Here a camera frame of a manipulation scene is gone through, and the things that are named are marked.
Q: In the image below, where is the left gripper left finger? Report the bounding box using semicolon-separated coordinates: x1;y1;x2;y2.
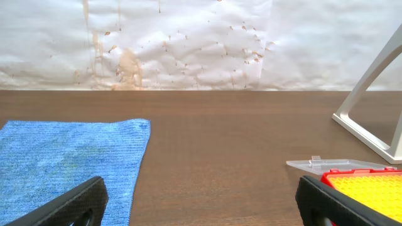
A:
4;176;109;226

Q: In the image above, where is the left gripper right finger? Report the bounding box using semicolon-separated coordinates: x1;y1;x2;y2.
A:
295;175;402;226

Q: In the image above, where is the red and yellow tip box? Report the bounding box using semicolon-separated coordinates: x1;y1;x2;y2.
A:
286;155;402;224

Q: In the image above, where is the white and blue stand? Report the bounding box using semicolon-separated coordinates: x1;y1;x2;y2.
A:
332;23;402;165

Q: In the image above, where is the blue cloth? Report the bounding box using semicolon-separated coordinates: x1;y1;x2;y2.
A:
0;118;152;226

